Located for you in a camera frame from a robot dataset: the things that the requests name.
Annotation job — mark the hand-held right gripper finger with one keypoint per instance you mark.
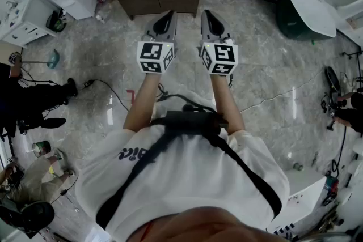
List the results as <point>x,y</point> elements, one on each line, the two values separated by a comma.
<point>218,22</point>
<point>204,24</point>

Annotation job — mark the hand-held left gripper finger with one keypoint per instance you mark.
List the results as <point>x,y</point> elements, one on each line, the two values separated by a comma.
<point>174,24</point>
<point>157,21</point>

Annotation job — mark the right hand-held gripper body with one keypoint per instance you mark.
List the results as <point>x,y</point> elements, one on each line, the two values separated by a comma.
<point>222,58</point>

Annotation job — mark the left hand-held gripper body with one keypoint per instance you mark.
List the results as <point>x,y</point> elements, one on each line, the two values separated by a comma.
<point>154,56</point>

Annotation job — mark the person's right forearm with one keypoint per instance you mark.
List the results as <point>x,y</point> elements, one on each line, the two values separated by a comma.
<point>227,105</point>

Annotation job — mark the person's left forearm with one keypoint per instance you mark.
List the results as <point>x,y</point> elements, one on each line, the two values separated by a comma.
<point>141,105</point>

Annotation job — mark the black battery pack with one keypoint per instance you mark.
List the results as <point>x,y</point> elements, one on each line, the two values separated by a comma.
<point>193,122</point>

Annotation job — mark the white tub on green base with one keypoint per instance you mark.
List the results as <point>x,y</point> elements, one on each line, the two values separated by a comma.
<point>306,8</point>

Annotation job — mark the black trash bin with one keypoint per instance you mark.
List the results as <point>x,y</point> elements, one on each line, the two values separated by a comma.
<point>56,22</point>

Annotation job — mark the black wheel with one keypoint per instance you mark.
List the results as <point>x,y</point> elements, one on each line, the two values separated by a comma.
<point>331,79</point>

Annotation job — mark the person's white shirt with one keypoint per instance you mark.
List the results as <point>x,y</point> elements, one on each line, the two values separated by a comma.
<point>184,178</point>

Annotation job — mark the white shelf unit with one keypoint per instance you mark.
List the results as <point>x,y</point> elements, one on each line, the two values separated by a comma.
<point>25,20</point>

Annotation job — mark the small paint bucket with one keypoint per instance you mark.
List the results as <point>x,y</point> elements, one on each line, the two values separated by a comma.
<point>41,148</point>

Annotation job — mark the white low cabinet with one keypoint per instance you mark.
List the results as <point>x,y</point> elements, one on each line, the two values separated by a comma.
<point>300,198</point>

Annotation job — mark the person's chin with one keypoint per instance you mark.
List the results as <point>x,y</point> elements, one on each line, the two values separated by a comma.
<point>210,225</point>

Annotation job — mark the teal power tool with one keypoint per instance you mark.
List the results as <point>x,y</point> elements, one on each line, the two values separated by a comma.
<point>331,187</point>

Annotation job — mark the black round stool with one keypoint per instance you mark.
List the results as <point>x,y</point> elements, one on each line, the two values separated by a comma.
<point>34,215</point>

